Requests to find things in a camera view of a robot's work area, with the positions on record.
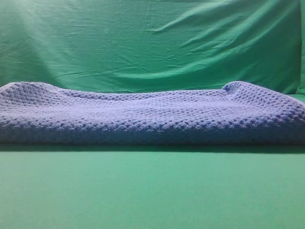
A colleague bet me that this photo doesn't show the blue waffle-weave towel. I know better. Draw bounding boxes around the blue waffle-weave towel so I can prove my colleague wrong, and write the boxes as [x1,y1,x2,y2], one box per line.
[0,81,305,145]

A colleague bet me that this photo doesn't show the green backdrop cloth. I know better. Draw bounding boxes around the green backdrop cloth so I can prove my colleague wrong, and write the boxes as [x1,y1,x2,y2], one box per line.
[0,0,305,94]

